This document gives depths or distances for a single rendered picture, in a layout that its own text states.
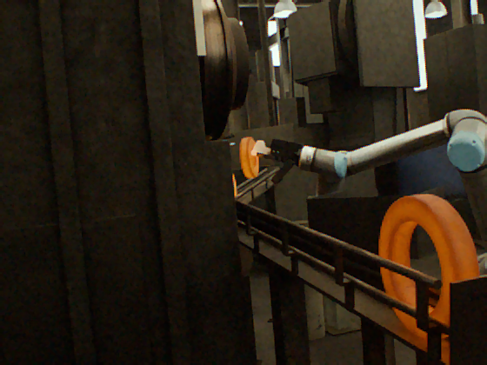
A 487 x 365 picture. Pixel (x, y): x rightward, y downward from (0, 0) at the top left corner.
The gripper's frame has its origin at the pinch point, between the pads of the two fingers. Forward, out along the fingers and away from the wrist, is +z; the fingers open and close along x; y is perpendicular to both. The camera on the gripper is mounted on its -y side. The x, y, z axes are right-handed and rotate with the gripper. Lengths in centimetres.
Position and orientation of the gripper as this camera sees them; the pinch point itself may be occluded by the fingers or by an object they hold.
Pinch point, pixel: (249, 152)
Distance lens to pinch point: 222.9
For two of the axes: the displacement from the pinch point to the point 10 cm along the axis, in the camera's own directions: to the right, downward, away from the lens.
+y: 1.8, -9.8, -1.2
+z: -9.5, -2.1, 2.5
